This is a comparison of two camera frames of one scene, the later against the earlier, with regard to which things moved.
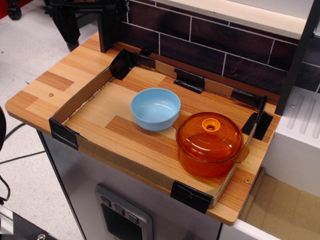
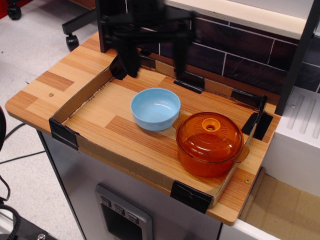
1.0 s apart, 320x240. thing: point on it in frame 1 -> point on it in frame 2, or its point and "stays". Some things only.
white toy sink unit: [294, 157] stays
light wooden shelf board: [238, 13] stays
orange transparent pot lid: [210, 137] stays
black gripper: [54, 7] -> [123, 29]
